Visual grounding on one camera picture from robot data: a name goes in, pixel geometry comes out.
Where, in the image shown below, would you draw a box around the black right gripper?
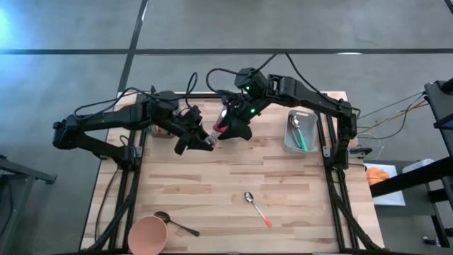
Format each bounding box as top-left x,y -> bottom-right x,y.
217,91 -> 272,141

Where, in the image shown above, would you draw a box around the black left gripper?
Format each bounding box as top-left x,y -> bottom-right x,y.
155,91 -> 214,156

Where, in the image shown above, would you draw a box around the red-lidded spice container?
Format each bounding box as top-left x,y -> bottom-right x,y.
212,118 -> 229,135

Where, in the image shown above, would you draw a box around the spoon with teal handle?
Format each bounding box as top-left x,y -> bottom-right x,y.
295,118 -> 309,152

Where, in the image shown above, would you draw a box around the black spoon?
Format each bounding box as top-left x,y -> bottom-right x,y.
154,211 -> 201,237

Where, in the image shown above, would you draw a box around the white bin holding spices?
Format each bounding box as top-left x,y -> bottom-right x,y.
209,96 -> 241,143

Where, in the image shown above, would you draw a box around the white bin holding utensils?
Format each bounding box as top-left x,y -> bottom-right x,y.
282,109 -> 319,156

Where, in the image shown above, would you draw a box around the peach bowl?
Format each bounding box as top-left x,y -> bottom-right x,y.
127,215 -> 169,255

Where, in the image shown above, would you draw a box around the orange object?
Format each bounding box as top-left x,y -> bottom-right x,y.
366,166 -> 390,186

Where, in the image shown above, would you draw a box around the white sheet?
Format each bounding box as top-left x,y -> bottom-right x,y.
363,162 -> 406,207

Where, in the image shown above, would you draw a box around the black stand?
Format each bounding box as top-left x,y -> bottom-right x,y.
0,152 -> 57,249

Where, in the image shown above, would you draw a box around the white box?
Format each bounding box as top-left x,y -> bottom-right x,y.
401,158 -> 435,174

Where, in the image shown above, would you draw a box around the black cart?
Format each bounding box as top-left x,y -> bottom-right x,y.
369,79 -> 453,249

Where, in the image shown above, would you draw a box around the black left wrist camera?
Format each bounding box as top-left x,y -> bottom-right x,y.
182,105 -> 203,125

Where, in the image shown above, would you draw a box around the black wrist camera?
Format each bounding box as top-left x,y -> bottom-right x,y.
243,104 -> 262,118
182,105 -> 203,125

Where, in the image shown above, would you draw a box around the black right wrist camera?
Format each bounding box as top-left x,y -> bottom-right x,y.
243,104 -> 262,118

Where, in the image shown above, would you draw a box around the spoon with orange-tipped handle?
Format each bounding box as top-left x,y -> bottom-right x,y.
243,191 -> 273,228

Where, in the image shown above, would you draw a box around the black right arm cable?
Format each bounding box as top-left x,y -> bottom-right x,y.
205,50 -> 362,120

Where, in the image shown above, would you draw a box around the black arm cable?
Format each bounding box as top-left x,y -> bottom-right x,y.
205,50 -> 362,120
73,72 -> 199,121

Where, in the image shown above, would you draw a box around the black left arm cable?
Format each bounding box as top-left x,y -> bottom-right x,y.
73,72 -> 199,121

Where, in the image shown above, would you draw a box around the black aluminium rig frame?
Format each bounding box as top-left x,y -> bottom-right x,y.
84,91 -> 386,255

